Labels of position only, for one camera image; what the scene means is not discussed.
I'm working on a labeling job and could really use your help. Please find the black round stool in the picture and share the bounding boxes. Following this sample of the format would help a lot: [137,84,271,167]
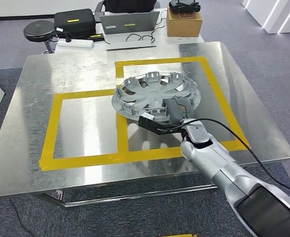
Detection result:
[24,20,55,53]

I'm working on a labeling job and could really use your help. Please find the silver plastic wheel cover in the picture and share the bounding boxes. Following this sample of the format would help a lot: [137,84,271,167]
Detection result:
[112,71,201,123]

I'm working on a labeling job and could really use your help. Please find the black floor cable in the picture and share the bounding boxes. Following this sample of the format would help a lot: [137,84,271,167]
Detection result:
[8,197,30,237]

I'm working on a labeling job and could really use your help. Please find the black rounded device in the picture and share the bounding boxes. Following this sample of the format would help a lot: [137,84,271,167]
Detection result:
[169,0,201,14]

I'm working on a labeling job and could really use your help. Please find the steel workbench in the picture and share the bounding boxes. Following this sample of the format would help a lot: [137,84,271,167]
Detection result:
[0,41,290,208]

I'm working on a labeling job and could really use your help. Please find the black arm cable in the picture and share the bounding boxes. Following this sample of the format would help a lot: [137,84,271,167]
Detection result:
[160,118,290,200]

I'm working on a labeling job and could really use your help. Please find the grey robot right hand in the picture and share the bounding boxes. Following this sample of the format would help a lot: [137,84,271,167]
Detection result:
[165,96,194,125]

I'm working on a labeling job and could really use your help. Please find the small black yellow-labelled box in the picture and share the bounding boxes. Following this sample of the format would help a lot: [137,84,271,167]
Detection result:
[88,33,105,42]

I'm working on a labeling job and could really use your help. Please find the black case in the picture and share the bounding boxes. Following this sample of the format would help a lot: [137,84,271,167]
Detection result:
[54,8,97,39]

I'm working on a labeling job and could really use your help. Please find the black desk cable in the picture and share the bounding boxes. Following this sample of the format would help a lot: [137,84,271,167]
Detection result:
[125,18,167,44]

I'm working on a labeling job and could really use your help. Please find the grey laptop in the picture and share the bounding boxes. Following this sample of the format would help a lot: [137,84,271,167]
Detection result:
[100,11,161,50]

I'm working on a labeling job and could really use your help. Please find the brown cardboard box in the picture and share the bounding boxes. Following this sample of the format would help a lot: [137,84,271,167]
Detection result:
[166,6,203,38]

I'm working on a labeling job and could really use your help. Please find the white table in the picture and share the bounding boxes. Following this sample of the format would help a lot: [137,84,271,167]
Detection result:
[54,8,204,55]

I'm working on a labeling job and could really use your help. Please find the white power strip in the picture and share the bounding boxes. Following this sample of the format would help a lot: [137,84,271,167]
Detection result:
[57,39,94,49]

